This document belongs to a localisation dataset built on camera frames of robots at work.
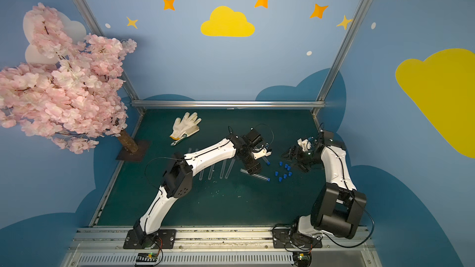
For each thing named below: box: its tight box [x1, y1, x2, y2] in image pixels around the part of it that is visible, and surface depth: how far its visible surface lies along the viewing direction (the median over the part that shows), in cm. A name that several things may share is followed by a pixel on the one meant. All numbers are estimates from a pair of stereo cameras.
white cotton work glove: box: [169, 111, 202, 141], surface depth 114 cm
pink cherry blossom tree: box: [0, 2, 138, 154], surface depth 61 cm
